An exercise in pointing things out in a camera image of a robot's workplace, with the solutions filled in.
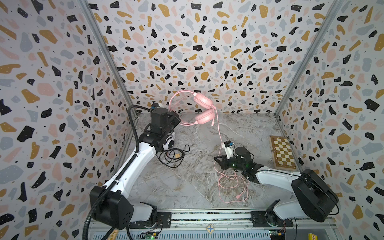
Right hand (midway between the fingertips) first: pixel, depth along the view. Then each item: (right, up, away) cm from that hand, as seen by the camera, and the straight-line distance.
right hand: (213, 156), depth 84 cm
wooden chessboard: (+45, -2, +11) cm, 47 cm away
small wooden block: (-23, -2, +13) cm, 26 cm away
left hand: (-18, +25, -9) cm, 32 cm away
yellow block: (+44, -34, -15) cm, 58 cm away
